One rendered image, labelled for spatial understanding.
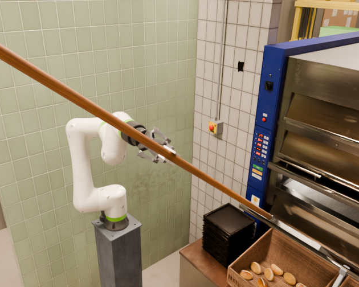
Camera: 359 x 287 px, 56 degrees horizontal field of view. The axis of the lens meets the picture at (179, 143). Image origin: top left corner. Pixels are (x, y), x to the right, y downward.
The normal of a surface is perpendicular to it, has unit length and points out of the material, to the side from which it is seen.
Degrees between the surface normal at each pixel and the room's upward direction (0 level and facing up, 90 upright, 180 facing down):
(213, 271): 0
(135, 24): 90
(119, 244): 90
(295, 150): 70
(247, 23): 90
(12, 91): 90
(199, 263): 0
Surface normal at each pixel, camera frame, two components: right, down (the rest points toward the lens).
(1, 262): 0.02, -0.90
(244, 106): -0.77, 0.26
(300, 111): -0.72, -0.06
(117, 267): 0.67, 0.33
